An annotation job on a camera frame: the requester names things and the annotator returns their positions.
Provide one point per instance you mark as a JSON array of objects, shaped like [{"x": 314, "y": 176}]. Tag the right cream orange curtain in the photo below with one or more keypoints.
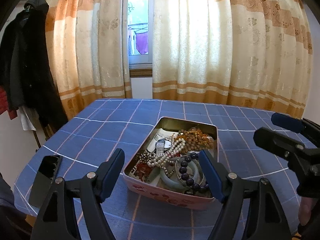
[{"x": 248, "y": 53}]

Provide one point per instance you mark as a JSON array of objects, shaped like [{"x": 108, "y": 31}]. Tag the blue checked bed sheet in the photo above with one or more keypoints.
[{"x": 90, "y": 137}]

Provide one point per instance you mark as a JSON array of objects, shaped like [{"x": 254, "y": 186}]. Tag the red string pendant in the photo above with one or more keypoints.
[{"x": 142, "y": 171}]

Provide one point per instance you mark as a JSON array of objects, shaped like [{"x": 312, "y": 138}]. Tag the left cream orange curtain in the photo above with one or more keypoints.
[{"x": 88, "y": 51}]

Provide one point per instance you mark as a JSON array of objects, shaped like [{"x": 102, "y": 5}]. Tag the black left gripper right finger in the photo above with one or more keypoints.
[{"x": 266, "y": 218}]

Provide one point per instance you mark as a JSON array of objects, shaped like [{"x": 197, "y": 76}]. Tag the pink metal jewelry tin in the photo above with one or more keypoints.
[{"x": 198, "y": 197}]

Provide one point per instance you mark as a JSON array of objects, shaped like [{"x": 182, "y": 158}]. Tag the white hanging garment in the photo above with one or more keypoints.
[{"x": 28, "y": 118}]

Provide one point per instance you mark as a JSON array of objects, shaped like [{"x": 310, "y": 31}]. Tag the red padded jacket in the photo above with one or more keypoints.
[{"x": 4, "y": 106}]

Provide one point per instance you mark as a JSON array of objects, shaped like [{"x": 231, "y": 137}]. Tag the person's right hand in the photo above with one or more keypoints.
[{"x": 306, "y": 206}]

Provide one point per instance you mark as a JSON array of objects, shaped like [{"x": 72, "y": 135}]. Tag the white jade bangle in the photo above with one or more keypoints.
[{"x": 173, "y": 179}]

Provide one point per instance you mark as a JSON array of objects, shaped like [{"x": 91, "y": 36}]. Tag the cream orange curtain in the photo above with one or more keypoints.
[
  {"x": 248, "y": 53},
  {"x": 88, "y": 51}
]

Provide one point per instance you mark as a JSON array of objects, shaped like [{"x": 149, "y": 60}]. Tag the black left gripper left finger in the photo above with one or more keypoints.
[{"x": 57, "y": 219}]

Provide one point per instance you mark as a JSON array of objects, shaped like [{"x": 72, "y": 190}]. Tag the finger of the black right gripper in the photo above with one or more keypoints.
[
  {"x": 276, "y": 143},
  {"x": 287, "y": 122}
]

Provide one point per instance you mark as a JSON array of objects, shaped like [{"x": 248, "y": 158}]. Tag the brown wooden bead mala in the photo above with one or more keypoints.
[{"x": 195, "y": 140}]

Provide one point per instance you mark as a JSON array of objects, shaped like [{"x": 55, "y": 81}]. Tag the black hanging coat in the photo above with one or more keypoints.
[{"x": 25, "y": 70}]

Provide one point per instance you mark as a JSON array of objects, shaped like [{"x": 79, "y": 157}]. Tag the silver metal wristwatch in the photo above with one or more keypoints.
[{"x": 162, "y": 145}]

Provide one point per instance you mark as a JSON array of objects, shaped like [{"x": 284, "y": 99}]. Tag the window with frame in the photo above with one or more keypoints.
[{"x": 139, "y": 37}]

